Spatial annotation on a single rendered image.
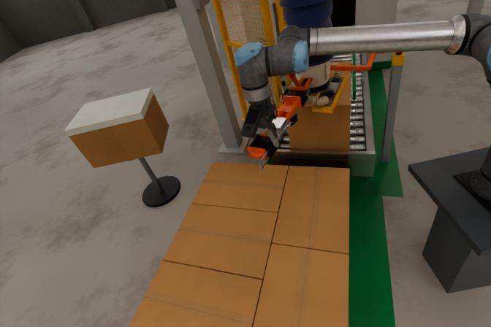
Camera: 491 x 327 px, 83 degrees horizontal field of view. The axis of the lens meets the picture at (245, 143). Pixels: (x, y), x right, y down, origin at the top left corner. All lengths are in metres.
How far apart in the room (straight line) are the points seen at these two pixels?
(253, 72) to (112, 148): 1.74
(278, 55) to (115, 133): 1.70
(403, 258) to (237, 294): 1.18
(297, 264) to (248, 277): 0.26
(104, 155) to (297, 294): 1.76
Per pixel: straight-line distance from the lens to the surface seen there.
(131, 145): 2.35
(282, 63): 0.83
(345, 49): 0.98
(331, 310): 1.45
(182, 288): 1.64
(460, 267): 1.92
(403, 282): 2.15
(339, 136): 1.90
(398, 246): 2.26
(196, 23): 2.46
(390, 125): 2.50
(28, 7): 13.49
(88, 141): 2.43
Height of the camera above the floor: 1.91
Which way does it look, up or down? 38 degrees down
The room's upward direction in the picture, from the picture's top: 16 degrees counter-clockwise
